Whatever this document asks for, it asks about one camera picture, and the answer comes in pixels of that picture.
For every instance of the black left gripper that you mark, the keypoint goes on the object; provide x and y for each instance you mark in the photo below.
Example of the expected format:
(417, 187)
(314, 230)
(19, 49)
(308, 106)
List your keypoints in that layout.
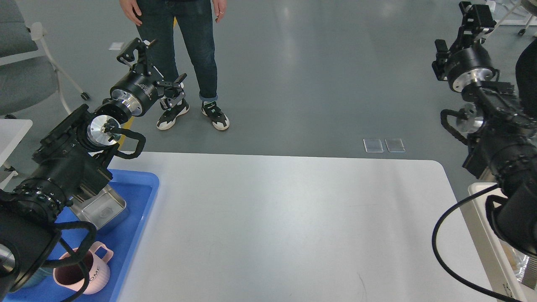
(141, 87)

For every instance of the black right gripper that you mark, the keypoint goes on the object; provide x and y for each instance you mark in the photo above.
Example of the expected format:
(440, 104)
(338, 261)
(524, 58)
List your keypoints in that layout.
(473, 62)

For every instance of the stainless steel rectangular tin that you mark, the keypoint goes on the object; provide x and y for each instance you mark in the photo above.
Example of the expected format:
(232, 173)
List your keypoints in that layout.
(106, 210)

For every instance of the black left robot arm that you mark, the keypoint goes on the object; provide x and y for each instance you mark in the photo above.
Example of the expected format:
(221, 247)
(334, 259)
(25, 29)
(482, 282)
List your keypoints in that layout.
(73, 161)

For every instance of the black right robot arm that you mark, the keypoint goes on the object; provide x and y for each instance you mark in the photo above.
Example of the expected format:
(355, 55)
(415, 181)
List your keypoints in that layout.
(497, 126)

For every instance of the person's right hand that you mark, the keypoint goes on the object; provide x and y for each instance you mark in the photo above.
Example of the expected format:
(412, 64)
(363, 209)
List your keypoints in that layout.
(131, 10)

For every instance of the person's left hand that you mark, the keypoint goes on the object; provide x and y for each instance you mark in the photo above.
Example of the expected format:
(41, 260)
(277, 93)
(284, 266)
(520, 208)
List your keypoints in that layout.
(220, 9)

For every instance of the white chair base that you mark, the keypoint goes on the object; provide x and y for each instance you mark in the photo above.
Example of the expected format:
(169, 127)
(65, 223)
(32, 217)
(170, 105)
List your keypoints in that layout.
(514, 12)

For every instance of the blue plastic tray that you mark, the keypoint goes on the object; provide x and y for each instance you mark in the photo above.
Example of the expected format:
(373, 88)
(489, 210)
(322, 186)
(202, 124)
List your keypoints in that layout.
(139, 190)

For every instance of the grey office chair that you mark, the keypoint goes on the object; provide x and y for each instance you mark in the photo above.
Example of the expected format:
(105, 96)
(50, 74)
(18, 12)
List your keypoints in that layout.
(29, 74)

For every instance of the clear plastic piece on floor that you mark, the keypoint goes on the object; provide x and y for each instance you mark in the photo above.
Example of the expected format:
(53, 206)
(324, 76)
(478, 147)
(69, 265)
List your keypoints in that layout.
(373, 145)

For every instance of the white side table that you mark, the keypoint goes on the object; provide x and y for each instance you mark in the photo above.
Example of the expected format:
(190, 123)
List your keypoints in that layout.
(12, 132)

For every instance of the teal ceramic mug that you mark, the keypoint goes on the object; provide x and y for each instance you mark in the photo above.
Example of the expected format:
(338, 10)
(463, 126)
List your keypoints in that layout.
(41, 274)

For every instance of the white bin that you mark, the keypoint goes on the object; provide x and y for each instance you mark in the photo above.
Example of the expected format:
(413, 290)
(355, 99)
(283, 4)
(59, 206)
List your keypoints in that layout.
(500, 261)

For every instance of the crumpled foil in bin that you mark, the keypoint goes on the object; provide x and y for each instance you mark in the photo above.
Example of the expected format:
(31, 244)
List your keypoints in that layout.
(527, 274)

